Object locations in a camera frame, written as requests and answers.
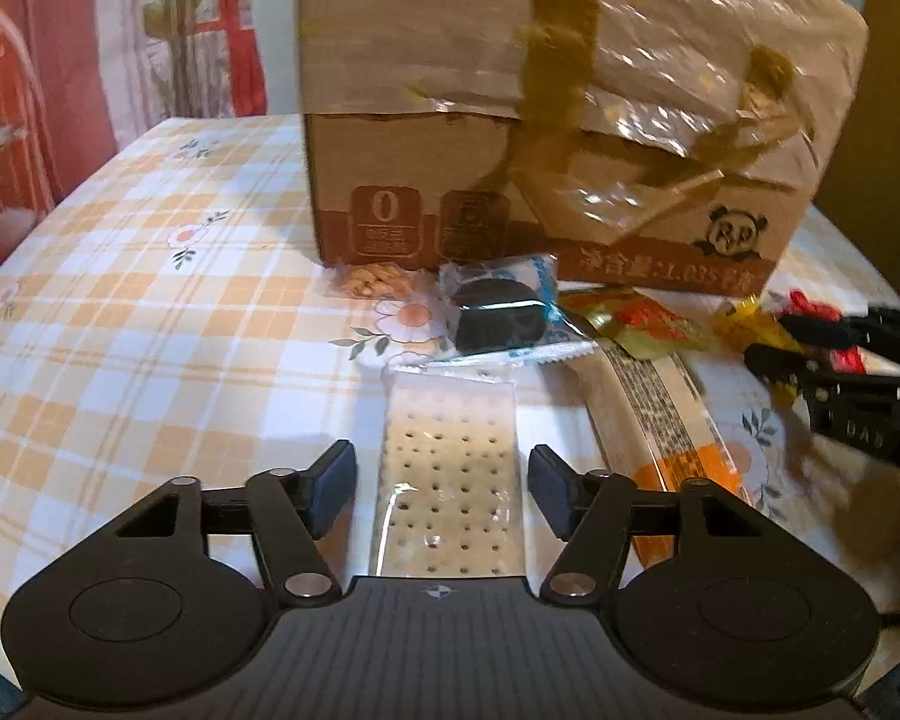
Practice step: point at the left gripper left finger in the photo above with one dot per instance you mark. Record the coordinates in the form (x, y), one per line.
(284, 513)

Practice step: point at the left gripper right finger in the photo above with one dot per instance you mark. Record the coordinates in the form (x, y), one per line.
(597, 516)

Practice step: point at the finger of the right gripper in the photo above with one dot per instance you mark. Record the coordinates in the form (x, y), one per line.
(878, 331)
(816, 379)

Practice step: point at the red candy packet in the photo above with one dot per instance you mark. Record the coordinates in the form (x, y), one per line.
(848, 359)

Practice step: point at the clear cracker packet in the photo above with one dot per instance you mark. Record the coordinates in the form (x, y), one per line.
(449, 501)

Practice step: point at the small yellow snack packet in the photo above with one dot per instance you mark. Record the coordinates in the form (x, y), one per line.
(743, 323)

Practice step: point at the orange long snack packet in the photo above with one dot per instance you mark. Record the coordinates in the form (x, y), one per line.
(651, 422)

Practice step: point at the red yellow snack packet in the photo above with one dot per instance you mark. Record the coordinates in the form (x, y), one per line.
(642, 326)

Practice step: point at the orange plaid tablecloth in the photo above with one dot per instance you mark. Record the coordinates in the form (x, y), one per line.
(170, 318)

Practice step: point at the black cookie packet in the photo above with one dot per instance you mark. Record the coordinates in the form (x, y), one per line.
(504, 313)

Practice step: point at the peanut snack packet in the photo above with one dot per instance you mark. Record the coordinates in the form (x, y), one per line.
(378, 280)

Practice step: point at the taped cardboard box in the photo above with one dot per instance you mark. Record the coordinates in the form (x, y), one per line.
(668, 144)

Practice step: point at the red printed backdrop curtain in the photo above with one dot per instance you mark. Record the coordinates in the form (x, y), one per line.
(80, 79)

